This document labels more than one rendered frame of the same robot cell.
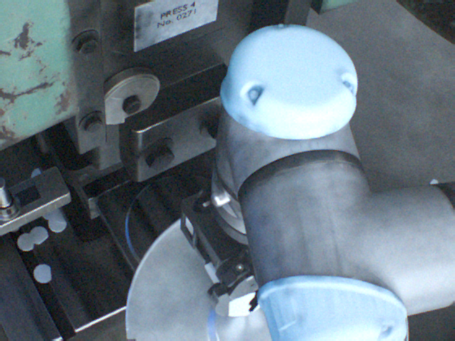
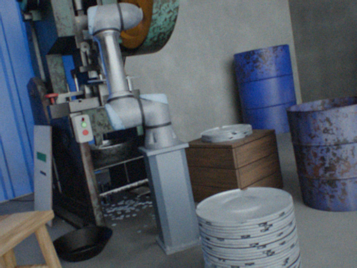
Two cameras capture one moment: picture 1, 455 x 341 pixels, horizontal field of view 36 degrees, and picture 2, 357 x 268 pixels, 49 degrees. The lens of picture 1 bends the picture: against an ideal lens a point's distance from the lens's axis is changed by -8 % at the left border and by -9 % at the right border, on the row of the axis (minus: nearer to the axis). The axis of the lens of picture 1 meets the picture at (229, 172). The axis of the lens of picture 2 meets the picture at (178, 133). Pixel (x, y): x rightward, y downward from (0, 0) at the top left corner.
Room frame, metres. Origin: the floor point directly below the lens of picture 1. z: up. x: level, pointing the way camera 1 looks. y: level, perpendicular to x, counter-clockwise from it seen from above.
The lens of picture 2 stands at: (-1.89, -0.64, 0.72)
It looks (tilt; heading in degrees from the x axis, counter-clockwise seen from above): 8 degrees down; 7
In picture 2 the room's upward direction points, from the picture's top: 10 degrees counter-clockwise
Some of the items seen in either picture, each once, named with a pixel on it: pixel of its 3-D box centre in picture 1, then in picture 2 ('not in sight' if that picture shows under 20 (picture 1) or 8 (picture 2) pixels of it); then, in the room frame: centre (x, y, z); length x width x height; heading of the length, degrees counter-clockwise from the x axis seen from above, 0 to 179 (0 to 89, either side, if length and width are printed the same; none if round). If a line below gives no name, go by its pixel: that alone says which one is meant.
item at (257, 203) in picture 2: not in sight; (243, 203); (-0.74, -0.65, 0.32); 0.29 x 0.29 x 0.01
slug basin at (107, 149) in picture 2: not in sight; (107, 151); (0.43, 0.11, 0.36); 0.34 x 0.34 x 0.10
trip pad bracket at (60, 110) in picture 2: not in sight; (60, 120); (0.06, 0.20, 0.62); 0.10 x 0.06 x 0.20; 130
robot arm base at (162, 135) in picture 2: not in sight; (160, 134); (-0.22, -0.35, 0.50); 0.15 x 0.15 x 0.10
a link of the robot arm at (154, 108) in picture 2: not in sight; (153, 108); (-0.23, -0.34, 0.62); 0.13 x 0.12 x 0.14; 110
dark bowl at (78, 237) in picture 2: not in sight; (82, 245); (-0.22, 0.11, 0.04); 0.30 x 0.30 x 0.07
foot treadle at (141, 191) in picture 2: not in sight; (124, 189); (0.33, 0.03, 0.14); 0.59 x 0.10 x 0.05; 40
